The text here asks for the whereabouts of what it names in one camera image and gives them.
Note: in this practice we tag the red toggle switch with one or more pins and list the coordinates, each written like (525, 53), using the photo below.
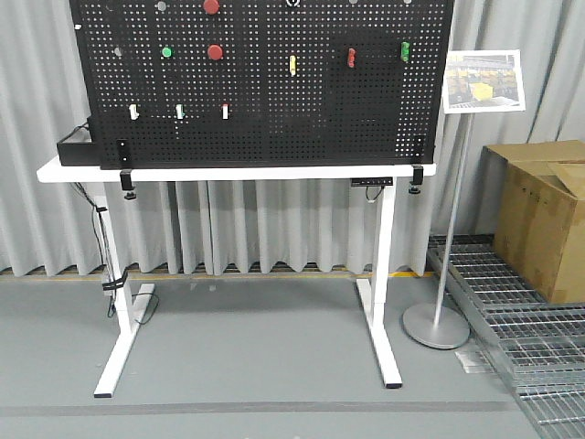
(351, 58)

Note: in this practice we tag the red mushroom button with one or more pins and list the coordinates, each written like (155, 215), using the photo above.
(215, 52)
(211, 7)

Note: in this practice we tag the brown cardboard box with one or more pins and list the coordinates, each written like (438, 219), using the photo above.
(540, 229)

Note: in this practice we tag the green toggle switch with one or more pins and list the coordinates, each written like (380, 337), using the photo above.
(405, 51)

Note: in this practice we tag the metal floor grating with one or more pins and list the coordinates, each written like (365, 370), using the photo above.
(537, 348)

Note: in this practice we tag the white green rocker switch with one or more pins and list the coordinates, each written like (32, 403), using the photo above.
(179, 109)

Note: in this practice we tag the right black board clamp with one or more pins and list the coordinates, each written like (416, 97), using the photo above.
(418, 170)

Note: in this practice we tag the yellow toggle switch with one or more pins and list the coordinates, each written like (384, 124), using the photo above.
(293, 65)

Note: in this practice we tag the black board clamp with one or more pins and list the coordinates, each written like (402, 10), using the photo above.
(126, 164)
(418, 170)

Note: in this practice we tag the printed warehouse photo sign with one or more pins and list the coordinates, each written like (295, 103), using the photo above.
(480, 81)

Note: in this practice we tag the desk height control panel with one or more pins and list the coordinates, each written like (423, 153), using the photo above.
(372, 182)

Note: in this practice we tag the silver sign stand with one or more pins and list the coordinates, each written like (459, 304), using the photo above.
(438, 326)

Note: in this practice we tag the left black board clamp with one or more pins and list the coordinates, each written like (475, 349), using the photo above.
(126, 164)

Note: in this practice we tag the black box on desk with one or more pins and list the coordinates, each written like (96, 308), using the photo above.
(78, 148)

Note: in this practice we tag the black perforated pegboard panel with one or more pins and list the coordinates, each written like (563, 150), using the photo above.
(326, 115)

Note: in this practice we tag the white standing desk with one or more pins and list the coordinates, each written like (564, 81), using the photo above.
(372, 294)

